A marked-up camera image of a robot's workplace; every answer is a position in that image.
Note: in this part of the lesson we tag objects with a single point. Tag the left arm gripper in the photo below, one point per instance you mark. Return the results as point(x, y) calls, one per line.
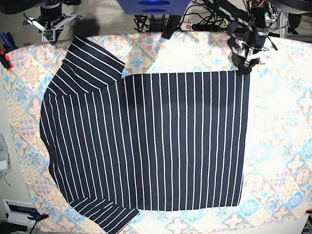
point(242, 54)

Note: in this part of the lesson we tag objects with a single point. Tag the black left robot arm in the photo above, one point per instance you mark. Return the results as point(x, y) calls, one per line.
point(263, 15)

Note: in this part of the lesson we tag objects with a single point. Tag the blue box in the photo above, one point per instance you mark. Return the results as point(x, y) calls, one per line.
point(165, 7)

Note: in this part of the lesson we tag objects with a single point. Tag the white power strip red switch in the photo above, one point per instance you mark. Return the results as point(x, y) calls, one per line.
point(204, 27)

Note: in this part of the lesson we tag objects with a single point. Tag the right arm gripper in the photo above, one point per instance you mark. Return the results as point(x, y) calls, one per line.
point(50, 31)

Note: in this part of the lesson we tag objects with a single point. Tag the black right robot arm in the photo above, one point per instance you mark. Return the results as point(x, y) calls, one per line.
point(51, 10)

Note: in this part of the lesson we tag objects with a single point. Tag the patterned tile tablecloth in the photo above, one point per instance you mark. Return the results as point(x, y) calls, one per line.
point(277, 187)

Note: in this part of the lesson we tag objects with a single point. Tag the orange blue clamp lower left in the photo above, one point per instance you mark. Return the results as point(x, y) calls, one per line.
point(37, 217)

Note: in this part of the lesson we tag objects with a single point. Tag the navy white striped T-shirt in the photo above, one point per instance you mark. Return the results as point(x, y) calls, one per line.
point(156, 142)

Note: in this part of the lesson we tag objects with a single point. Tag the white floor tray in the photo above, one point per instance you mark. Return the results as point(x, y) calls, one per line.
point(18, 212)

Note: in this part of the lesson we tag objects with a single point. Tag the white device left edge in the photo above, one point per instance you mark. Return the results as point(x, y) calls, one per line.
point(5, 165)

